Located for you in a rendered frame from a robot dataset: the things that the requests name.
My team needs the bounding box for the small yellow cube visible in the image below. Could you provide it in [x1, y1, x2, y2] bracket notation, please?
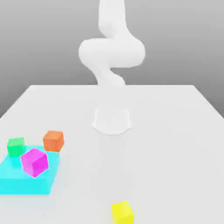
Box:
[111, 200, 135, 224]

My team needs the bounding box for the small orange cube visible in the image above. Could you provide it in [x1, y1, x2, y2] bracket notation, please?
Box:
[43, 130, 65, 153]

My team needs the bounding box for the small green cube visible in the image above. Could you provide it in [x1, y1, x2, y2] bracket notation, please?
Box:
[7, 137, 25, 158]

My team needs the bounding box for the large cyan box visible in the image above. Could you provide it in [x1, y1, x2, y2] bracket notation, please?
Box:
[0, 145, 61, 196]

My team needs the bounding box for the small magenta cube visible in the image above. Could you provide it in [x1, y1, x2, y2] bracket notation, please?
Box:
[20, 147, 49, 179]

